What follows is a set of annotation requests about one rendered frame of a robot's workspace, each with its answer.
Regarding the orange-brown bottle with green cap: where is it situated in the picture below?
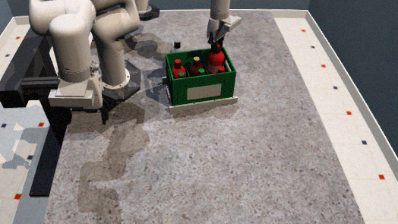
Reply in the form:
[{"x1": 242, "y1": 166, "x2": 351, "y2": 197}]
[{"x1": 197, "y1": 68, "x2": 205, "y2": 76}]

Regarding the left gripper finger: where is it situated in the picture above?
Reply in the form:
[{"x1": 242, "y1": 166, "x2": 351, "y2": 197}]
[
  {"x1": 207, "y1": 32, "x2": 218, "y2": 53},
  {"x1": 218, "y1": 36, "x2": 224, "y2": 49}
]

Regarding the white bottle with brown cap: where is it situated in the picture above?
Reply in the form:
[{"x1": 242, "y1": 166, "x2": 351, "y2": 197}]
[{"x1": 170, "y1": 39, "x2": 185, "y2": 52}]

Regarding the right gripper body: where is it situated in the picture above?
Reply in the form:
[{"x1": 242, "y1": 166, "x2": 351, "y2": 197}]
[{"x1": 57, "y1": 71, "x2": 104, "y2": 109}]

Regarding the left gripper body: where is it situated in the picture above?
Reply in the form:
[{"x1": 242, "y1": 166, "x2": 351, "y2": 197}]
[{"x1": 207, "y1": 16, "x2": 227, "y2": 41}]

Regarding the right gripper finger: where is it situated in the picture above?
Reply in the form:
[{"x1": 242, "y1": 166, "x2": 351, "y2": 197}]
[
  {"x1": 98, "y1": 90, "x2": 118, "y2": 125},
  {"x1": 54, "y1": 106, "x2": 72, "y2": 125}
]

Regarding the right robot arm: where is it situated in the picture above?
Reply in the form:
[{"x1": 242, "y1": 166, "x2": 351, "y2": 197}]
[{"x1": 28, "y1": 0, "x2": 140, "y2": 107}]

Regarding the brown bottle with red cap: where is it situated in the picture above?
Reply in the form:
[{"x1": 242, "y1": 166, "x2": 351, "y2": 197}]
[{"x1": 217, "y1": 67, "x2": 225, "y2": 74}]

